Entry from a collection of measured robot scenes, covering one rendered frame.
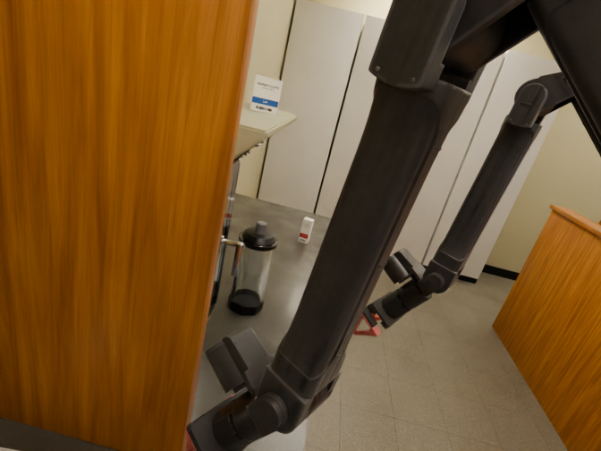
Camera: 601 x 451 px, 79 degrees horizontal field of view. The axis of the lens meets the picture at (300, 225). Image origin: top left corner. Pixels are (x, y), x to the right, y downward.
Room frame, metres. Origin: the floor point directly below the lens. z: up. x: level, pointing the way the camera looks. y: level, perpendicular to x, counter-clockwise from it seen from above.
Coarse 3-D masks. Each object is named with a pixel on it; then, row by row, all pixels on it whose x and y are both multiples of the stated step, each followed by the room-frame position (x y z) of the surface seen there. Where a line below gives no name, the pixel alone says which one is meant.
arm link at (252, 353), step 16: (224, 336) 0.36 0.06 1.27; (240, 336) 0.36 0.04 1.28; (256, 336) 0.38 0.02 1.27; (208, 352) 0.36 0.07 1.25; (224, 352) 0.35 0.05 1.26; (240, 352) 0.35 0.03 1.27; (256, 352) 0.36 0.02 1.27; (224, 368) 0.34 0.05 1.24; (240, 368) 0.34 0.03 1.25; (256, 368) 0.34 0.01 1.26; (224, 384) 0.34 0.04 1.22; (256, 384) 0.32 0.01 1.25; (256, 400) 0.29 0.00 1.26; (272, 400) 0.28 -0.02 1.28; (256, 416) 0.28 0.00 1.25; (272, 416) 0.27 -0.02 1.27
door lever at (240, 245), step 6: (222, 240) 0.75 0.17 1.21; (228, 240) 0.76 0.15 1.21; (234, 246) 0.75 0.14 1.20; (240, 246) 0.75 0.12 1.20; (240, 252) 0.75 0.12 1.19; (234, 258) 0.75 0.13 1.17; (240, 258) 0.75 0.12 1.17; (234, 264) 0.75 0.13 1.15; (234, 270) 0.75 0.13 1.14; (234, 276) 0.75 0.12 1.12
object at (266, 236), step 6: (258, 222) 0.90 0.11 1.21; (264, 222) 0.91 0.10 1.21; (252, 228) 0.91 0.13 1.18; (258, 228) 0.89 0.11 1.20; (264, 228) 0.89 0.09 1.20; (246, 234) 0.88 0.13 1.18; (252, 234) 0.88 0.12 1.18; (258, 234) 0.88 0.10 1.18; (264, 234) 0.89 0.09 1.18; (270, 234) 0.90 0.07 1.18; (252, 240) 0.86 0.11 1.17; (258, 240) 0.86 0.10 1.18; (264, 240) 0.87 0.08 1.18; (270, 240) 0.88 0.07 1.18
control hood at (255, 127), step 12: (240, 120) 0.53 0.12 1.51; (252, 120) 0.56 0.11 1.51; (264, 120) 0.59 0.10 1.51; (276, 120) 0.63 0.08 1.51; (288, 120) 0.70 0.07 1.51; (240, 132) 0.49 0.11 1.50; (252, 132) 0.49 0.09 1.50; (264, 132) 0.49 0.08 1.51; (240, 144) 0.49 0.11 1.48; (252, 144) 0.49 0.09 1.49
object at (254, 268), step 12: (276, 240) 0.91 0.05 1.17; (252, 252) 0.85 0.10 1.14; (264, 252) 0.86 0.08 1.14; (240, 264) 0.87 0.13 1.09; (252, 264) 0.85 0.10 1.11; (264, 264) 0.87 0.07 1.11; (240, 276) 0.86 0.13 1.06; (252, 276) 0.85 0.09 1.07; (264, 276) 0.87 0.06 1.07; (240, 288) 0.86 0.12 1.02; (252, 288) 0.86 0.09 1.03; (264, 288) 0.89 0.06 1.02; (240, 300) 0.86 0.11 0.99; (252, 300) 0.86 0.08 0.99
